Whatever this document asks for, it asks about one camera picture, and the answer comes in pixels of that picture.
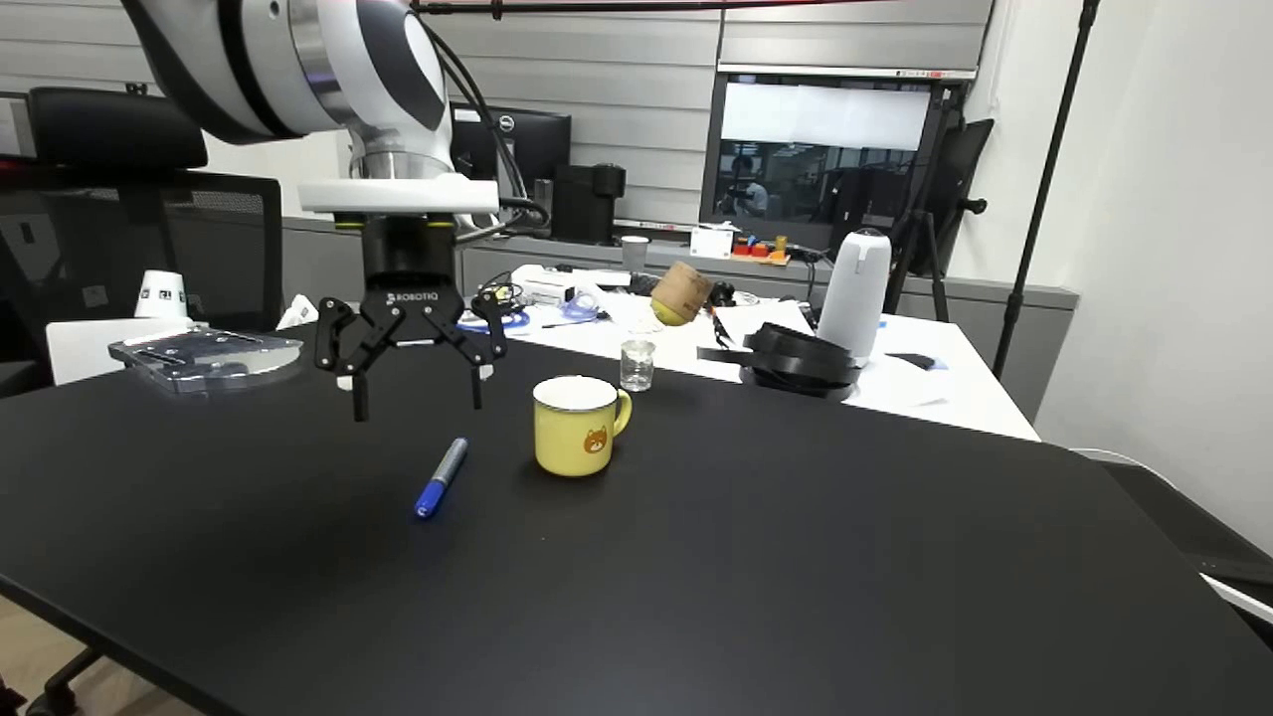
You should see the yellow mug white interior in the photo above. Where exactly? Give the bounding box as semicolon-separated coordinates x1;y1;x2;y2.
534;373;633;475

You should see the white plastic bottle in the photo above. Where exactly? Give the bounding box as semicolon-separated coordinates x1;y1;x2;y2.
814;233;892;361

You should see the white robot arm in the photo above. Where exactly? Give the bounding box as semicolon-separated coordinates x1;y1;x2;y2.
118;0;504;417

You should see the dark monitor screen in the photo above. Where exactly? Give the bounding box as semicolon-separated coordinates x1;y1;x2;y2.
699;70;935;254

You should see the tilted cork roll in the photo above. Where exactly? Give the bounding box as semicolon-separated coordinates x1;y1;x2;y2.
647;262;712;324

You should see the small clear glass jar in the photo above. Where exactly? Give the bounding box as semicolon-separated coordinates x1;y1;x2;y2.
621;337;655;393

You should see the clear plastic tray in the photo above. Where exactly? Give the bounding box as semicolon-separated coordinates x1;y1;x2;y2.
107;330;301;393

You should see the blue capped marker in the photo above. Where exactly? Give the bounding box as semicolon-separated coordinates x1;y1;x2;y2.
415;438;471;522

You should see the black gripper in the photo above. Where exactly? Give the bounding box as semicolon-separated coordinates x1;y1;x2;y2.
313;210;504;422

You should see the black office chair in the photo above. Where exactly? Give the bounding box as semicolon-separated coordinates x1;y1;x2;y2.
0;83;286;388

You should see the black round stand base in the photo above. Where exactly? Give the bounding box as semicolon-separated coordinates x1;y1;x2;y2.
745;322;861;397

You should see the black tripod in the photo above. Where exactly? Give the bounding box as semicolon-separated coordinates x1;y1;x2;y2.
989;0;1102;376

